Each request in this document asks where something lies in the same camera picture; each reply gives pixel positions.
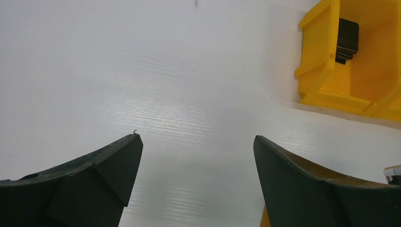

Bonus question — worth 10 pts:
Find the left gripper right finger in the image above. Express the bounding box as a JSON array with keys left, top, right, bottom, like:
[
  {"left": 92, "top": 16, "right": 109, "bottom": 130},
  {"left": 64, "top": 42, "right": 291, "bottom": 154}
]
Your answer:
[{"left": 253, "top": 135, "right": 401, "bottom": 227}]

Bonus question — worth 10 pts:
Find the tan leather card holder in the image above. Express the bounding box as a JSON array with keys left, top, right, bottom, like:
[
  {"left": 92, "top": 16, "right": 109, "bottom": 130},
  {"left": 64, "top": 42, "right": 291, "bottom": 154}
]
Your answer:
[{"left": 260, "top": 206, "right": 271, "bottom": 227}]

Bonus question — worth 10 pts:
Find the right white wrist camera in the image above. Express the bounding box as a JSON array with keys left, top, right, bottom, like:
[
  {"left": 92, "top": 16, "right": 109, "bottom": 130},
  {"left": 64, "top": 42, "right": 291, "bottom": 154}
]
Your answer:
[{"left": 384, "top": 165, "right": 401, "bottom": 185}]

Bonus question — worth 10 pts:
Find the black credit card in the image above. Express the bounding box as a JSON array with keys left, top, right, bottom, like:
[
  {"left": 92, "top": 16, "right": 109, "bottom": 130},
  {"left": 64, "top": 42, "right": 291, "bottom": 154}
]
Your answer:
[{"left": 335, "top": 18, "right": 359, "bottom": 65}]

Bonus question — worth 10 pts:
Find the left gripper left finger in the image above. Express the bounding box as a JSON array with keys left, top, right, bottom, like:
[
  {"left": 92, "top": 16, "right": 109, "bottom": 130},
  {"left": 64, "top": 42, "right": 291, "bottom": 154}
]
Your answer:
[{"left": 0, "top": 133, "right": 143, "bottom": 227}]

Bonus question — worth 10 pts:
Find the orange three-compartment tray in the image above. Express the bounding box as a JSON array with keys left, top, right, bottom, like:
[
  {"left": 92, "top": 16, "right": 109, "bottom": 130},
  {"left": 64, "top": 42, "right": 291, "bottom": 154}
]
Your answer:
[{"left": 295, "top": 0, "right": 401, "bottom": 121}]

